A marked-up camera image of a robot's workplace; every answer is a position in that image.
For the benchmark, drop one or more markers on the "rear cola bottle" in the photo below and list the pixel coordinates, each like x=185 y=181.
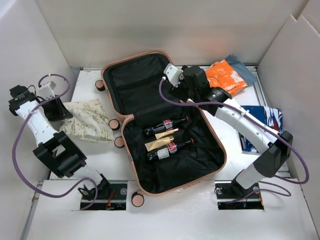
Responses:
x=164 y=126

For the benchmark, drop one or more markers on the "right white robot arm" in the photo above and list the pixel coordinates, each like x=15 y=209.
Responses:
x=271 y=144

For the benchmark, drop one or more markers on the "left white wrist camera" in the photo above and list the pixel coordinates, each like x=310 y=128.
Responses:
x=46 y=91

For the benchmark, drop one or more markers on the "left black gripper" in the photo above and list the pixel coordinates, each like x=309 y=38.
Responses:
x=61 y=113

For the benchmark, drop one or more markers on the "orange white folded cloth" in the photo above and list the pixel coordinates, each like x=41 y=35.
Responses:
x=221 y=74

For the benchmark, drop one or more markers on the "large gold cosmetic tube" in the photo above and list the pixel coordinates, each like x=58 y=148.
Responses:
x=158 y=143

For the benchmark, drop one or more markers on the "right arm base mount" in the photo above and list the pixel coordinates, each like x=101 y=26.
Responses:
x=228 y=199

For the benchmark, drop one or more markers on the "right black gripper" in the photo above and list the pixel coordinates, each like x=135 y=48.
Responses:
x=177 y=92

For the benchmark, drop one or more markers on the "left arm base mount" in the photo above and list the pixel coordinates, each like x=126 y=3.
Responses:
x=113 y=200

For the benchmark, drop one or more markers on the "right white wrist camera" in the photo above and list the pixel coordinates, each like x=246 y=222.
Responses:
x=174 y=75

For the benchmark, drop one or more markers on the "cream green printed cloth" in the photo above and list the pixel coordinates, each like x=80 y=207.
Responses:
x=89 y=122

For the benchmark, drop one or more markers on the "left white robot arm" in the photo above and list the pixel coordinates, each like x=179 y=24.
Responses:
x=54 y=148

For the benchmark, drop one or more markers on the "grey folded cloth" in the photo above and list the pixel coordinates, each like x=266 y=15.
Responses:
x=241 y=69

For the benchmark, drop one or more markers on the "front cola bottle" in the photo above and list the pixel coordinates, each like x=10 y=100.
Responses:
x=168 y=150

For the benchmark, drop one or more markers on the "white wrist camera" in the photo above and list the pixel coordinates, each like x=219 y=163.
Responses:
x=46 y=91
x=174 y=75

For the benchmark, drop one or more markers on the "cola bottle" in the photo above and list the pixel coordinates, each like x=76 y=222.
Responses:
x=168 y=150
x=164 y=126

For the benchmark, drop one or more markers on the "blue white red cloth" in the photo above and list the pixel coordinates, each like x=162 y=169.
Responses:
x=272 y=117

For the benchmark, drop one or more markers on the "pink hard-shell suitcase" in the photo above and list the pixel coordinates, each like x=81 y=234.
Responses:
x=141 y=100

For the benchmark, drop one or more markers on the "small gold cosmetic tube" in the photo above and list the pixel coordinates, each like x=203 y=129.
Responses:
x=166 y=133

